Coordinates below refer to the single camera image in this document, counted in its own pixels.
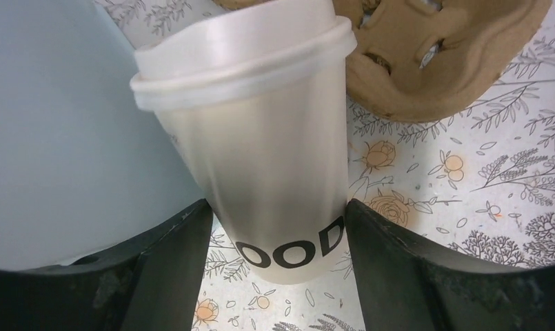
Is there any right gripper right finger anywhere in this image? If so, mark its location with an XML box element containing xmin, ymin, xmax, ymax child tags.
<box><xmin>345</xmin><ymin>199</ymin><xmax>555</xmax><ymax>330</ymax></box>

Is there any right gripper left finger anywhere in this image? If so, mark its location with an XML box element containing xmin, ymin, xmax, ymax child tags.
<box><xmin>0</xmin><ymin>199</ymin><xmax>213</xmax><ymax>330</ymax></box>

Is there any white plastic cup lid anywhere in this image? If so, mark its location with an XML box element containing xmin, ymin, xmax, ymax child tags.
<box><xmin>130</xmin><ymin>1</ymin><xmax>357</xmax><ymax>112</ymax></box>

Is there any white paper coffee cup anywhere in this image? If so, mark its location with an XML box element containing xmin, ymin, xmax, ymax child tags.
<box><xmin>157</xmin><ymin>63</ymin><xmax>348</xmax><ymax>284</ymax></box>

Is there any light blue paper bag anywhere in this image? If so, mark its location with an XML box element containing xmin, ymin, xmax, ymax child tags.
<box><xmin>0</xmin><ymin>1</ymin><xmax>202</xmax><ymax>270</ymax></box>

